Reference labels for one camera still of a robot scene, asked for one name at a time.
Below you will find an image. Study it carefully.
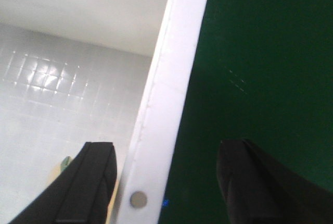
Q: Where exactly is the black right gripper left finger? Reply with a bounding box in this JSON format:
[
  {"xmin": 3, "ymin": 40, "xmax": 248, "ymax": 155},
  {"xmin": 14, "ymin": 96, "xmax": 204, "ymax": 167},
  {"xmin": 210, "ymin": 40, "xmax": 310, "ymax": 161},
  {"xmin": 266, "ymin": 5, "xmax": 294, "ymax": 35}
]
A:
[{"xmin": 11, "ymin": 142, "xmax": 117, "ymax": 223}]

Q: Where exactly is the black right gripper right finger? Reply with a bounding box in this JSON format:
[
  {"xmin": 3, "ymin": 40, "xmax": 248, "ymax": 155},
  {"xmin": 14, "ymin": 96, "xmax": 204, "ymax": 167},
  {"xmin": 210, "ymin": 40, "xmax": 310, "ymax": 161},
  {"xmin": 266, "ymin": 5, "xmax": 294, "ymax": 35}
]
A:
[{"xmin": 216, "ymin": 139, "xmax": 332, "ymax": 223}]

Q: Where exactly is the white plastic Totelife tote box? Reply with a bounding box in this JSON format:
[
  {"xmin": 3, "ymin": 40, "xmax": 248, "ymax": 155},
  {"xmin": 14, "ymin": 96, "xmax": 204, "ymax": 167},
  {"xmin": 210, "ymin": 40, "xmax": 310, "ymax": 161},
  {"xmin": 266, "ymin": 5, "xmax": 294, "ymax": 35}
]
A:
[{"xmin": 1, "ymin": 0, "xmax": 207, "ymax": 223}]

